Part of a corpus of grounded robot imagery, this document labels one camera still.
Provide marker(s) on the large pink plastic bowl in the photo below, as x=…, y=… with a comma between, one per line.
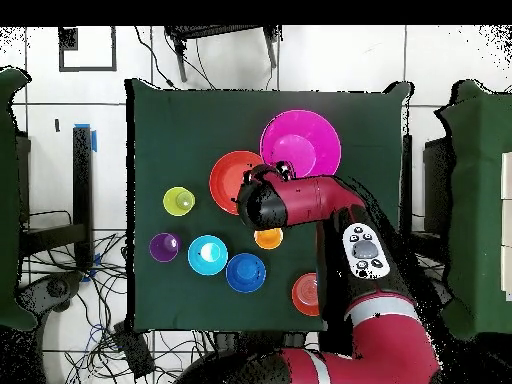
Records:
x=312, y=136

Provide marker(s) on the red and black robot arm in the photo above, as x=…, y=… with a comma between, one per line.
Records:
x=320, y=196

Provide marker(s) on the red-orange shallow bowl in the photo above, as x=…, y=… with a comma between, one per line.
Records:
x=224, y=184

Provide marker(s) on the orange plastic cup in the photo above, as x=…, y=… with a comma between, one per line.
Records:
x=268, y=239

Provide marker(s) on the dark green table cloth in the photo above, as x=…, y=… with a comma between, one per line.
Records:
x=180, y=140

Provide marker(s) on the yellow plastic cup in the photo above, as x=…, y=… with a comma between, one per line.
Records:
x=172, y=202

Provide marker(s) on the dark blue ribbed bowl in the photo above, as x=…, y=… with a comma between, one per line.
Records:
x=246, y=272

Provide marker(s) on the cyan ribbed bowl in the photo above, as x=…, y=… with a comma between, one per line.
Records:
x=198, y=260

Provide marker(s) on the purple plastic cup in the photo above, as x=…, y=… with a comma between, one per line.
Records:
x=160, y=248

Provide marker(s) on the orange translucent bowl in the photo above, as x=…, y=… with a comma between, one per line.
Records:
x=304, y=296

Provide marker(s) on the black metal stool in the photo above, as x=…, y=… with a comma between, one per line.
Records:
x=208, y=31

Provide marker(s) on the blue tape strip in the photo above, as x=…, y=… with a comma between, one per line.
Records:
x=94, y=140
x=96, y=260

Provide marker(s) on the black floor stand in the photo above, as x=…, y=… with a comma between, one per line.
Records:
x=82, y=180

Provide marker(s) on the dark green side cloth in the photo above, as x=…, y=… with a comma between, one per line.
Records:
x=476, y=200
x=8, y=200

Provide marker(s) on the black power strip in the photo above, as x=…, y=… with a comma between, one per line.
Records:
x=134, y=352

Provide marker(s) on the black floor device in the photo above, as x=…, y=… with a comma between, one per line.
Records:
x=58, y=288

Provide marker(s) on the white box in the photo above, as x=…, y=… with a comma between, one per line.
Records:
x=507, y=176
x=507, y=272
x=507, y=222

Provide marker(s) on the black square frame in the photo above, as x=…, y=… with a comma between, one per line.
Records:
x=68, y=40

